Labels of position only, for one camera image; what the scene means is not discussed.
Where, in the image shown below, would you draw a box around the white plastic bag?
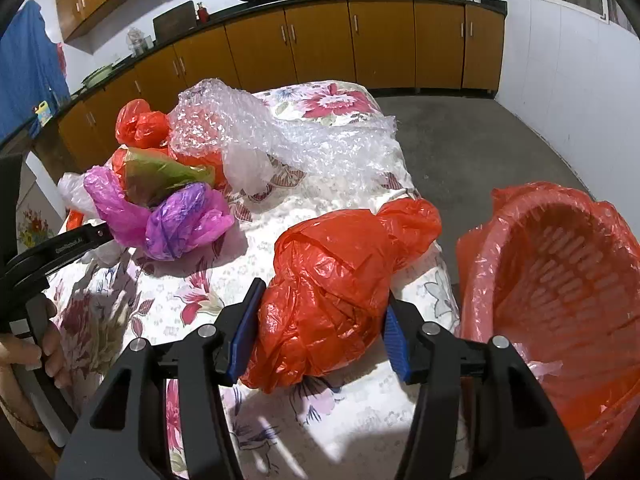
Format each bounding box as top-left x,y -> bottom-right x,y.
58,172 -> 99,219

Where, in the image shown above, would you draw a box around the purple pink plastic bag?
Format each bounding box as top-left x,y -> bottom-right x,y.
84,166 -> 235,261

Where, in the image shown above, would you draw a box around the olive green plastic bag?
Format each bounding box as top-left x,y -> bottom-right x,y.
113,148 -> 216,207

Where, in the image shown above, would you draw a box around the small red plastic bag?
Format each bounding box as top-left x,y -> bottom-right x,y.
115,99 -> 170,148

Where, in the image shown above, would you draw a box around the large red plastic bag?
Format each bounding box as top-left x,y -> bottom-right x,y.
241,198 -> 442,393

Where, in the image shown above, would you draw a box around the orange lower kitchen cabinets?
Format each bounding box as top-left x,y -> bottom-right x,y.
53,0 -> 508,171

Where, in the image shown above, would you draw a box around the person's left hand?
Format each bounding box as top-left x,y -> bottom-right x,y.
1,322 -> 70,400

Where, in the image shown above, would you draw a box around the red plastic basket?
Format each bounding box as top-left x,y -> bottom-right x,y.
457,182 -> 639,474

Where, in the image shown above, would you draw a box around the floral tablecloth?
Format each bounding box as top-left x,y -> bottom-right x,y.
48,79 -> 459,479

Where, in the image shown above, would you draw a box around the yellow blue container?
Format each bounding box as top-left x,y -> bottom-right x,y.
34,101 -> 53,127

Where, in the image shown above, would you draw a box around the red plastic bag middle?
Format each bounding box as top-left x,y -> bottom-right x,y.
111,128 -> 227,190

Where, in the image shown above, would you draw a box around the blue hanging cloth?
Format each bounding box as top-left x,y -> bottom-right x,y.
0,0 -> 70,142

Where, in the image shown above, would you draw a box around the green pot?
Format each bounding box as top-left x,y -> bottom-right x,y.
81,64 -> 114,89

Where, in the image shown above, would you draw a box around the clear bubble wrap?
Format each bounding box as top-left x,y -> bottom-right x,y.
168,78 -> 399,195

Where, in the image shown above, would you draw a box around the glass jar on counter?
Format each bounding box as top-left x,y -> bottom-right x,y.
126,27 -> 154,56

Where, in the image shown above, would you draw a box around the dark cutting board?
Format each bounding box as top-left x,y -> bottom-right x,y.
153,0 -> 198,44

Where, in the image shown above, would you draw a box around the red bottle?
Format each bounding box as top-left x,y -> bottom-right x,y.
196,2 -> 209,24

